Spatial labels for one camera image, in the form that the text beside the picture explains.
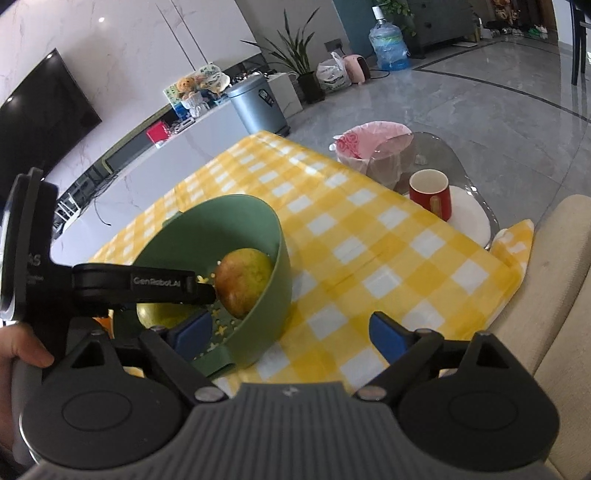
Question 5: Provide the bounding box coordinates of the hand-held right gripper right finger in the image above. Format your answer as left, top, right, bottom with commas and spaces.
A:
358, 311, 518, 402

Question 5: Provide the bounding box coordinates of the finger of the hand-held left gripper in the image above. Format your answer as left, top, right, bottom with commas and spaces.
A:
71, 263, 218, 308

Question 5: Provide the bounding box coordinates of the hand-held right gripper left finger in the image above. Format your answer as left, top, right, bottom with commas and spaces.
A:
69, 309, 229, 402

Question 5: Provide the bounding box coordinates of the green and red mango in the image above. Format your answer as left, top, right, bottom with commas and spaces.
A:
215, 248, 274, 319

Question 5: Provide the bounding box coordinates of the green plastic bowl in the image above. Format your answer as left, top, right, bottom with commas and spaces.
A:
113, 194, 293, 377

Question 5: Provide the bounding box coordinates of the person's left hand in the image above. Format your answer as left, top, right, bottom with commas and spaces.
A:
0, 323, 54, 446

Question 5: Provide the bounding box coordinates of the yellow fruit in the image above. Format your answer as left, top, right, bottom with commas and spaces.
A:
137, 302, 197, 329

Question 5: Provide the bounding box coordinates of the yellow checked tablecloth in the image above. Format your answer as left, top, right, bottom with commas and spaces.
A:
88, 130, 536, 398

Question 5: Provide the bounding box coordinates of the black flat television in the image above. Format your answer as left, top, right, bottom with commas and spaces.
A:
0, 47, 103, 190

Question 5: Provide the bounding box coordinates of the white television cabinet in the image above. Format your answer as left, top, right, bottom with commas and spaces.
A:
46, 71, 303, 268

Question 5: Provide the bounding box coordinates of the white round mat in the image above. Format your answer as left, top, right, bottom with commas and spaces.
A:
445, 185, 492, 250

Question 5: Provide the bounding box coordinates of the red mug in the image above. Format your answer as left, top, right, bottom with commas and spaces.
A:
409, 169, 452, 221

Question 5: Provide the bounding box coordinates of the red box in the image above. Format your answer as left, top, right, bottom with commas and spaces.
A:
146, 122, 171, 145

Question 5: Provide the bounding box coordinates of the beige sofa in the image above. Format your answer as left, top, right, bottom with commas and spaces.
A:
489, 194, 591, 480

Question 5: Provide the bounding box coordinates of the white flower basket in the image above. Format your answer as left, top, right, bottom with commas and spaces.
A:
182, 90, 209, 116

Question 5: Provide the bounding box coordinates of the glass side table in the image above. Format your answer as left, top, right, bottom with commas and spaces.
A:
369, 131, 502, 252

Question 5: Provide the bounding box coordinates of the waste bin with pink liner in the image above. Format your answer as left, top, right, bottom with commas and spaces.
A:
329, 121, 413, 178

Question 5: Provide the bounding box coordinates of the grey metal trash can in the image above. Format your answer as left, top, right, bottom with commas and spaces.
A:
226, 74, 291, 138

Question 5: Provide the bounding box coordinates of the printed cap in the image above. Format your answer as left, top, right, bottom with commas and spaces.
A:
194, 65, 230, 97

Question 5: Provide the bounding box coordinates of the white plastic bag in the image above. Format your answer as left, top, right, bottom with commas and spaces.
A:
316, 52, 352, 92

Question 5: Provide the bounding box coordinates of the pink space heater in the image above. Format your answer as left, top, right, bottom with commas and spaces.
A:
344, 54, 374, 85

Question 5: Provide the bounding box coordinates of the potted long-leaf plant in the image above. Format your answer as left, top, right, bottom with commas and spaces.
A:
240, 14, 326, 104

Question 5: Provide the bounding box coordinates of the blue water jug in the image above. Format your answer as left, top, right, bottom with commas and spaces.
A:
368, 4, 411, 72

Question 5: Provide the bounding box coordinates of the dark grey drawer cabinet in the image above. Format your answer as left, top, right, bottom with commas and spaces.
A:
406, 0, 481, 58

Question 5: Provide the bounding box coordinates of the green climbing plant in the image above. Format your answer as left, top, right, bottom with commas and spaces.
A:
376, 0, 419, 35

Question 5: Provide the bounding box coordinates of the dark wooden chair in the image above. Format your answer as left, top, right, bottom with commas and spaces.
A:
570, 0, 591, 86

